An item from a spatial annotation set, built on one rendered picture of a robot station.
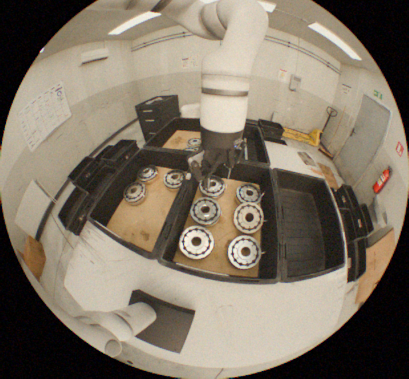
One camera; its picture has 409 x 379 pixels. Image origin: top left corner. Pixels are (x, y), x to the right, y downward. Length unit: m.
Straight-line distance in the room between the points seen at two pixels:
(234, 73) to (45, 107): 3.09
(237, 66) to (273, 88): 3.42
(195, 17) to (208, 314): 0.72
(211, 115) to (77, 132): 3.18
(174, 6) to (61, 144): 3.08
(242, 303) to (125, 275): 0.48
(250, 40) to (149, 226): 0.51
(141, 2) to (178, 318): 0.64
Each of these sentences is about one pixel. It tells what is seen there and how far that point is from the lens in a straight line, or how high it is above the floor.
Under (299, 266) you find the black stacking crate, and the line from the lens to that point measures 0.51.
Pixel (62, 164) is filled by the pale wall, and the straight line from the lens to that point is 3.18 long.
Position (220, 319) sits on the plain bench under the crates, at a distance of 0.58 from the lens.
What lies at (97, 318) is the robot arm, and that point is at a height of 0.98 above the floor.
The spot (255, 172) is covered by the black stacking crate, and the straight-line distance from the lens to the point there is 0.50.
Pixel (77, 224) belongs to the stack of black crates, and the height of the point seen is 0.51.
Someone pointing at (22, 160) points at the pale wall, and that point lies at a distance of 3.08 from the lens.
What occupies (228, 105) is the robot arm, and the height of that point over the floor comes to 1.18.
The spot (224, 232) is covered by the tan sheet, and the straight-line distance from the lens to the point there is 0.41.
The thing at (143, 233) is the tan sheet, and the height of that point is 0.83.
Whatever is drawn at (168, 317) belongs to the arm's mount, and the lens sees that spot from 0.53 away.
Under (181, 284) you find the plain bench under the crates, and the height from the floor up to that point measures 0.70.
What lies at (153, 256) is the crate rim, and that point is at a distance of 0.32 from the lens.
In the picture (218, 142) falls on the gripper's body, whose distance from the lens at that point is 0.18.
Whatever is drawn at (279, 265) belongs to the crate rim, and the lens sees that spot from 0.34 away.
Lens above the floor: 1.22
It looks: 47 degrees down
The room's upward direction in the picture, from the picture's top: straight up
